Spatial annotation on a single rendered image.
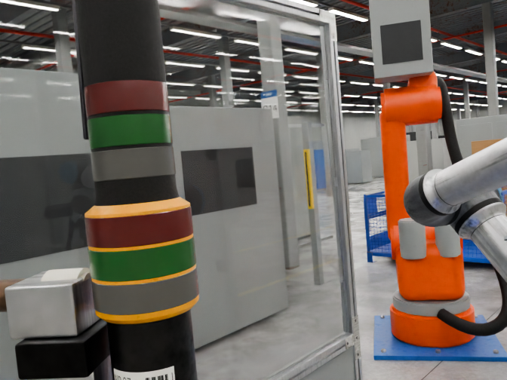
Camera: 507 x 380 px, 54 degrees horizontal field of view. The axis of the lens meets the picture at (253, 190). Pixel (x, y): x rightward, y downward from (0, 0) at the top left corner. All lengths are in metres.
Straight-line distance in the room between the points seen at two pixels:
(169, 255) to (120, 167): 0.04
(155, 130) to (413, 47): 3.99
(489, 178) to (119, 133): 0.83
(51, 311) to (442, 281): 4.01
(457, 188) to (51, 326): 0.87
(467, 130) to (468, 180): 10.08
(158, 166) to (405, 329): 4.11
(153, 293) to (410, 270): 3.96
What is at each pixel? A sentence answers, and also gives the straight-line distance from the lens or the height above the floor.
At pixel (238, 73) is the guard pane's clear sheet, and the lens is 1.33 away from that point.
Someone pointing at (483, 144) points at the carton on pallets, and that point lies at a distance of 8.34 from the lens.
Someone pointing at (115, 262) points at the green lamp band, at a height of 1.57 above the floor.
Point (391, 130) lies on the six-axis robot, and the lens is 4.24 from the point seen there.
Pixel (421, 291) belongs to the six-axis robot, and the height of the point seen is 0.47.
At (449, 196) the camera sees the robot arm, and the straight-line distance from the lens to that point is 1.03.
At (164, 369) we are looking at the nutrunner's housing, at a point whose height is 1.52.
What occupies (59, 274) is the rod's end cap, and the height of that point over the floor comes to 1.56.
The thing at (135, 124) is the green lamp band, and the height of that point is 1.62.
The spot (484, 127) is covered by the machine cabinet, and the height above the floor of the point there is 1.83.
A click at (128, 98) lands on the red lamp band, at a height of 1.63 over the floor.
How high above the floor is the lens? 1.60
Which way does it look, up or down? 3 degrees down
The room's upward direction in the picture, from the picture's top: 5 degrees counter-clockwise
